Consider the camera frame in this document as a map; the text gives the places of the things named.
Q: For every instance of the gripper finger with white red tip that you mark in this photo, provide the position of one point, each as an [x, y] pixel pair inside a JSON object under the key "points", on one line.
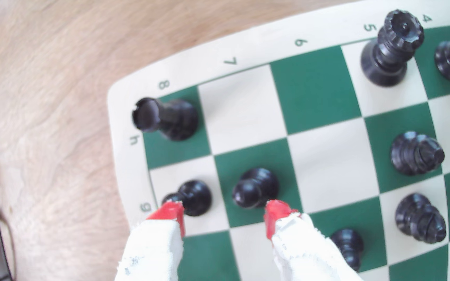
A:
{"points": [[152, 249], [303, 249]]}

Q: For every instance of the black pawn chess piece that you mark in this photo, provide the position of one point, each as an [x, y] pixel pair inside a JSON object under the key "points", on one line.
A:
{"points": [[348, 244], [256, 187], [195, 197]]}

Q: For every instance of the black bishop chess piece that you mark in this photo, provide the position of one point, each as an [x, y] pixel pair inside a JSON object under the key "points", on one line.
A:
{"points": [[412, 154], [418, 218]]}

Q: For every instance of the green and cream chess mat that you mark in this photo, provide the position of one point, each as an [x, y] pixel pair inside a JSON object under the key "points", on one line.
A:
{"points": [[244, 109]]}

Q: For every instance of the black queen chess piece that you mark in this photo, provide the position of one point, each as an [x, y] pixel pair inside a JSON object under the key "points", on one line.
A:
{"points": [[389, 58]]}

